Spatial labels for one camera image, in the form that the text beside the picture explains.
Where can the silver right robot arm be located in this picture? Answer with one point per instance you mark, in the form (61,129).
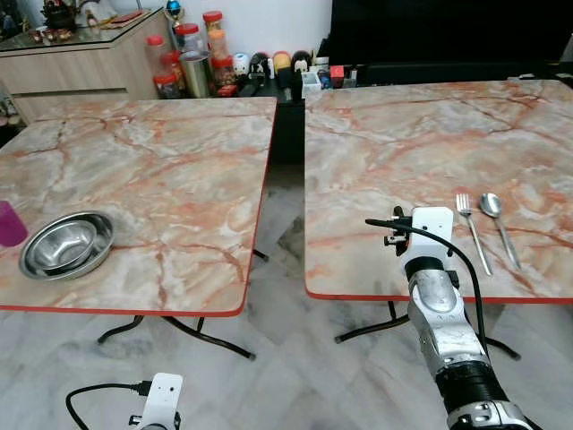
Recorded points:
(443,313)

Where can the black television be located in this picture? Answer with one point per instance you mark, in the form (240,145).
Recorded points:
(448,27)

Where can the pink plastic cup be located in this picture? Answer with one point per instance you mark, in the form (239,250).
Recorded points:
(9,224)

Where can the black small figurine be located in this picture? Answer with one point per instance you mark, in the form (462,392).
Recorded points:
(260,64)

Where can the stainless steel bowl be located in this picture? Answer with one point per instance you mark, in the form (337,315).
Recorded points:
(67,244)

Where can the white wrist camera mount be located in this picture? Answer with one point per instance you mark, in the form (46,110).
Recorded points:
(431,226)
(164,399)

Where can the black and white figurine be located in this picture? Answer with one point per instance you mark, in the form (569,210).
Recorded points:
(302,63)

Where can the yellow top figurine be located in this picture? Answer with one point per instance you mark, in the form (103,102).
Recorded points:
(281,63)

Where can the red flat tray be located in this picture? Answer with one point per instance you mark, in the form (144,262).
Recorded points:
(125,16)

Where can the stainless steel fork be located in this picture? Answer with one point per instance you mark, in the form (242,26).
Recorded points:
(473,236)

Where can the black metal table legs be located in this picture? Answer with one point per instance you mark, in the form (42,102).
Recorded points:
(367,330)
(210,337)

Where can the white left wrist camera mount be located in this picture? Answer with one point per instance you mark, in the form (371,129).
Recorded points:
(164,399)

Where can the wide red lid jar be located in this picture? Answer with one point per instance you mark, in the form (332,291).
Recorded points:
(189,39)

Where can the tall red lid jar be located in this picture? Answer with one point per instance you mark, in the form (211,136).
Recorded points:
(213,31)

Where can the short red lid jar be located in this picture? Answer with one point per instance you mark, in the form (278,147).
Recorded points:
(166,86)

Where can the slim red lid jar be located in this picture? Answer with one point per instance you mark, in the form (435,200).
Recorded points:
(156,54)

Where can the white small figurine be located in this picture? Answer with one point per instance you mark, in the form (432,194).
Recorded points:
(240,64)

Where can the dark ornament pot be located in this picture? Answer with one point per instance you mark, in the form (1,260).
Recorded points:
(58,13)

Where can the light wooden cabinet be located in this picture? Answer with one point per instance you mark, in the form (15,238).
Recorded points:
(81,76)

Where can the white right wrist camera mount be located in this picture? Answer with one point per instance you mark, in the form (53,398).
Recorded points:
(431,226)

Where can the stainless steel spoon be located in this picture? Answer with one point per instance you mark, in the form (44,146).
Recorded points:
(491,204)

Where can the blue globe trophy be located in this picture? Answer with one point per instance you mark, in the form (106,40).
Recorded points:
(174,9)

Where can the red lid snack jar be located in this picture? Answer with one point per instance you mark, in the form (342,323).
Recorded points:
(223,72)

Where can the steel tumbler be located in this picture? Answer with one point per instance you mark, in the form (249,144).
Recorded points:
(195,75)

